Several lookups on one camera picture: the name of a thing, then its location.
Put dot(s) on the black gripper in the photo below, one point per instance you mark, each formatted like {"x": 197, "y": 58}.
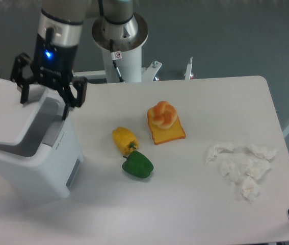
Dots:
{"x": 52, "y": 67}

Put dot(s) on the white trash can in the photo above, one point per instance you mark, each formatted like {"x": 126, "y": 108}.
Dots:
{"x": 39, "y": 149}

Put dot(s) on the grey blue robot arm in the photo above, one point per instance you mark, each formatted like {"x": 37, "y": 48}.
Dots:
{"x": 59, "y": 32}

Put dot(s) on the yellow bell pepper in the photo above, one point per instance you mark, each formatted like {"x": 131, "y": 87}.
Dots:
{"x": 125, "y": 140}

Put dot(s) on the knotted bread roll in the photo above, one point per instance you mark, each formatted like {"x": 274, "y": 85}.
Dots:
{"x": 163, "y": 115}

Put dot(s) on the orange toast slice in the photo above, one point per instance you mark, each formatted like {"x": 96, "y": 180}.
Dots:
{"x": 160, "y": 136}

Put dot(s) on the green bell pepper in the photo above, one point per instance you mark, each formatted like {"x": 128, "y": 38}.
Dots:
{"x": 137, "y": 165}

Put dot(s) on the crumpled white tissue left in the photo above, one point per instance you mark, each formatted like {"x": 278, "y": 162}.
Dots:
{"x": 215, "y": 149}

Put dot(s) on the crumpled white tissue middle-left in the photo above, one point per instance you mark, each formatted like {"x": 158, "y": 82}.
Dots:
{"x": 229, "y": 168}

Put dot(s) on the crumpled white tissue right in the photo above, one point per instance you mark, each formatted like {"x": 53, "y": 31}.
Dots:
{"x": 262, "y": 152}

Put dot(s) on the crumpled white tissue centre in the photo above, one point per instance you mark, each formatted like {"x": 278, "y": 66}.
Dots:
{"x": 257, "y": 168}

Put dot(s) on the crumpled white tissue bottom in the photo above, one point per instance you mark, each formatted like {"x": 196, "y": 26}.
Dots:
{"x": 250, "y": 189}

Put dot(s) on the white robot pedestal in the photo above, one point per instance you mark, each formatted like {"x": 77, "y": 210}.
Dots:
{"x": 124, "y": 63}

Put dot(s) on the white clamp post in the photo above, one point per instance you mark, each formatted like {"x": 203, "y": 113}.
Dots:
{"x": 189, "y": 74}

